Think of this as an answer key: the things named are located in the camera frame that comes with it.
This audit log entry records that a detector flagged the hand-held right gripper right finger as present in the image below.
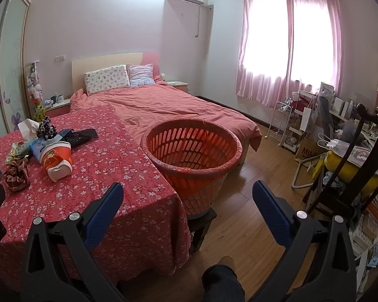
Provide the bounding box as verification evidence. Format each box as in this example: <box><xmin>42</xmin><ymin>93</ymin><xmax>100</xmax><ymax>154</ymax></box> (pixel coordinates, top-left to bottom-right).
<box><xmin>251</xmin><ymin>180</ymin><xmax>358</xmax><ymax>302</ymax></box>

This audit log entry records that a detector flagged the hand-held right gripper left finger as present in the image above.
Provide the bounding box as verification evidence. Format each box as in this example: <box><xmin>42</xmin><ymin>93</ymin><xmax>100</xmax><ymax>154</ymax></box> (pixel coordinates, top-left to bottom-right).
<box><xmin>19</xmin><ymin>181</ymin><xmax>125</xmax><ymax>302</ymax></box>

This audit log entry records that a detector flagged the blue tissue pack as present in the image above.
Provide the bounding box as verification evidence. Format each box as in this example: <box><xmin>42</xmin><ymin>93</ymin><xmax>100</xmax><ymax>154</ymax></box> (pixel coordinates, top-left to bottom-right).
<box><xmin>30</xmin><ymin>138</ymin><xmax>64</xmax><ymax>162</ymax></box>

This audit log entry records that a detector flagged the orange plastic laundry basket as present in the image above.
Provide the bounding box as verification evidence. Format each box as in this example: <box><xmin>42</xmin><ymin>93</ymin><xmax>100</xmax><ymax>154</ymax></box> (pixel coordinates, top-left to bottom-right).
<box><xmin>141</xmin><ymin>119</ymin><xmax>243</xmax><ymax>221</ymax></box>

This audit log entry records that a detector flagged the brown scrunchie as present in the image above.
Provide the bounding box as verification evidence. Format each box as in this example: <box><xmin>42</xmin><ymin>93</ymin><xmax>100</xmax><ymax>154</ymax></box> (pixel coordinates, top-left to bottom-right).
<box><xmin>3</xmin><ymin>160</ymin><xmax>31</xmax><ymax>193</ymax></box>

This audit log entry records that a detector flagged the black stool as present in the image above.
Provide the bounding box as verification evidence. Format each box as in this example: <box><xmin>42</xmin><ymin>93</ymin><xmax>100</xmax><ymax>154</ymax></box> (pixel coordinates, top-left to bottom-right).
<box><xmin>187</xmin><ymin>209</ymin><xmax>218</xmax><ymax>253</ymax></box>

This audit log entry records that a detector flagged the brown paper bag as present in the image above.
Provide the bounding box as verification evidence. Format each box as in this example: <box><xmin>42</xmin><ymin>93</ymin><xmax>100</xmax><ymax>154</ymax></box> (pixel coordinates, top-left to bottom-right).
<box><xmin>294</xmin><ymin>137</ymin><xmax>322</xmax><ymax>164</ymax></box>

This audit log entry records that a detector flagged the red paper cup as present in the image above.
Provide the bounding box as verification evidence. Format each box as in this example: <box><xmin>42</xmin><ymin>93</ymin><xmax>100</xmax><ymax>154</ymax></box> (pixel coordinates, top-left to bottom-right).
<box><xmin>39</xmin><ymin>141</ymin><xmax>72</xmax><ymax>172</ymax></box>

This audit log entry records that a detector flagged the white shelf cart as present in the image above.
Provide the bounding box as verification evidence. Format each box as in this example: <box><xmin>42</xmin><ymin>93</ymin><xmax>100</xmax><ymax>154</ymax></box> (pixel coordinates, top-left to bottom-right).
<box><xmin>285</xmin><ymin>90</ymin><xmax>320</xmax><ymax>152</ymax></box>

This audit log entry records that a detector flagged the person's dark trouser leg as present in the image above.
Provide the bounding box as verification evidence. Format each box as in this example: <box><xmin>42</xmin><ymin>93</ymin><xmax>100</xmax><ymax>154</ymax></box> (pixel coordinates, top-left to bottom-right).
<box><xmin>202</xmin><ymin>256</ymin><xmax>245</xmax><ymax>302</ymax></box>

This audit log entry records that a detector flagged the yellow cushion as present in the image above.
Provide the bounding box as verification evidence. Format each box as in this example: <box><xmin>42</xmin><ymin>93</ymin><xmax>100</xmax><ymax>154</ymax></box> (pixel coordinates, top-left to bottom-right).
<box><xmin>324</xmin><ymin>151</ymin><xmax>378</xmax><ymax>194</ymax></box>

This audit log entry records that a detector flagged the white low shelf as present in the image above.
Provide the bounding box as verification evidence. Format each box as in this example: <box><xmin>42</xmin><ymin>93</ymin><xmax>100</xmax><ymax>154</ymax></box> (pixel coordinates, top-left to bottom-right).
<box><xmin>350</xmin><ymin>201</ymin><xmax>378</xmax><ymax>293</ymax></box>

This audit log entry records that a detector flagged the white paper bag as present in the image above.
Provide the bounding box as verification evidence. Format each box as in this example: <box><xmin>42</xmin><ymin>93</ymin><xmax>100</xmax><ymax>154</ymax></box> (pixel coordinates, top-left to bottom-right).
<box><xmin>301</xmin><ymin>106</ymin><xmax>318</xmax><ymax>133</ymax></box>

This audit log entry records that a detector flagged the black floral scrunchie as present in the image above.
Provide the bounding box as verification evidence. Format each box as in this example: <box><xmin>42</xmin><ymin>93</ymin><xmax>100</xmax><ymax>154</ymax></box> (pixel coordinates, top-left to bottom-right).
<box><xmin>36</xmin><ymin>116</ymin><xmax>59</xmax><ymax>141</ymax></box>

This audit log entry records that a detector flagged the pink nightstand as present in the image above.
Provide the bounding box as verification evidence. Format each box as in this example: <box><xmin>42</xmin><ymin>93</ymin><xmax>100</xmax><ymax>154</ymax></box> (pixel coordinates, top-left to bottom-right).
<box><xmin>44</xmin><ymin>99</ymin><xmax>72</xmax><ymax>119</ymax></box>

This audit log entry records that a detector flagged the grey office chair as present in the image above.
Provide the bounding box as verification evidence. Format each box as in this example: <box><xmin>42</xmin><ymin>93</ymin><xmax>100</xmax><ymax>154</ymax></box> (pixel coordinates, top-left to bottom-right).
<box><xmin>318</xmin><ymin>95</ymin><xmax>335</xmax><ymax>139</ymax></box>

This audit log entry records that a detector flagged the pink curtain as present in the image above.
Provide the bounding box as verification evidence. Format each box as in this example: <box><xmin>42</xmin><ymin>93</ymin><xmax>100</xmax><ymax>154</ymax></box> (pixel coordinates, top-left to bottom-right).
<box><xmin>288</xmin><ymin>0</ymin><xmax>349</xmax><ymax>102</ymax></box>
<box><xmin>235</xmin><ymin>0</ymin><xmax>295</xmax><ymax>108</ymax></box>

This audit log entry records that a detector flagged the pink duvet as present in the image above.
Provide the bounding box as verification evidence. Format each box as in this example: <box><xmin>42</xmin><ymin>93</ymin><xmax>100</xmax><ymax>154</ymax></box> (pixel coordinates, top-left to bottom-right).
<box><xmin>70</xmin><ymin>83</ymin><xmax>263</xmax><ymax>164</ymax></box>

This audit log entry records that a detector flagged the white floral pillow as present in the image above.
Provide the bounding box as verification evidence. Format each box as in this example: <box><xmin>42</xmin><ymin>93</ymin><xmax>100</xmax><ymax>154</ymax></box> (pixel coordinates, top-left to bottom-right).
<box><xmin>84</xmin><ymin>65</ymin><xmax>131</xmax><ymax>95</ymax></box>

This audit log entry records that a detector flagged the dark wooden chair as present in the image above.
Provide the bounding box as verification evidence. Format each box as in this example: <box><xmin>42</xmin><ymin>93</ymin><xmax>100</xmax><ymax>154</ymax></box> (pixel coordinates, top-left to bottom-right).
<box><xmin>305</xmin><ymin>103</ymin><xmax>378</xmax><ymax>227</ymax></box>

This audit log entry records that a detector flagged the clear tube of plush toys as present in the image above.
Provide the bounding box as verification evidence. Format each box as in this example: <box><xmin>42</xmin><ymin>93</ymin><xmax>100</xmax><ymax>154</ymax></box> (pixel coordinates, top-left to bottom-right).
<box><xmin>26</xmin><ymin>62</ymin><xmax>43</xmax><ymax>121</ymax></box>

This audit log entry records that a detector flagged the pink striped pillow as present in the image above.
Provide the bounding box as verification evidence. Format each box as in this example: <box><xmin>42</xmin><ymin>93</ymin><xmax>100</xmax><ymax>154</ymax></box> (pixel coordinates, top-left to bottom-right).
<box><xmin>127</xmin><ymin>64</ymin><xmax>156</xmax><ymax>87</ymax></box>

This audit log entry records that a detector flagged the beige nightstand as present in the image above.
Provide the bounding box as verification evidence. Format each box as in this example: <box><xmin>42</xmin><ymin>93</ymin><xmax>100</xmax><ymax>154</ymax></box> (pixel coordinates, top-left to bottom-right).
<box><xmin>168</xmin><ymin>81</ymin><xmax>189</xmax><ymax>94</ymax></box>

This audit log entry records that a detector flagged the flower print sliding wardrobe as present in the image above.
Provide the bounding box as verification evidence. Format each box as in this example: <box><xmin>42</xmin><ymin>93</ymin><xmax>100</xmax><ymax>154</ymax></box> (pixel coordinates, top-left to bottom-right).
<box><xmin>0</xmin><ymin>0</ymin><xmax>31</xmax><ymax>145</ymax></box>

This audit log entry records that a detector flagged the beige pink bed headboard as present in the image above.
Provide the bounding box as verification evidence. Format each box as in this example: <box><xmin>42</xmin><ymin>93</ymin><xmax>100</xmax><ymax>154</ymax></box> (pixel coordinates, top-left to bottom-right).
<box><xmin>71</xmin><ymin>52</ymin><xmax>161</xmax><ymax>93</ymax></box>

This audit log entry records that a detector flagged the white metal frame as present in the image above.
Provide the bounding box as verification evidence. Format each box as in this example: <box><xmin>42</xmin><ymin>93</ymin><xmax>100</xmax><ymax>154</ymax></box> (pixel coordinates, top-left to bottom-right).
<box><xmin>291</xmin><ymin>154</ymin><xmax>323</xmax><ymax>190</ymax></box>

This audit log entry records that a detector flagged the white wire rack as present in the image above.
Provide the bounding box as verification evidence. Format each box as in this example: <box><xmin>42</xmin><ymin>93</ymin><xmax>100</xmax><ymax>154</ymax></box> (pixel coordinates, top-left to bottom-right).
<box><xmin>266</xmin><ymin>98</ymin><xmax>293</xmax><ymax>148</ymax></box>

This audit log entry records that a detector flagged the air conditioner cable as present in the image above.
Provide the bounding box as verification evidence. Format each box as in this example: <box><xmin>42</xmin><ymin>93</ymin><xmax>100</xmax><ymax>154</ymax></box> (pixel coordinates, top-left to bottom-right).
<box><xmin>195</xmin><ymin>6</ymin><xmax>203</xmax><ymax>38</ymax></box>

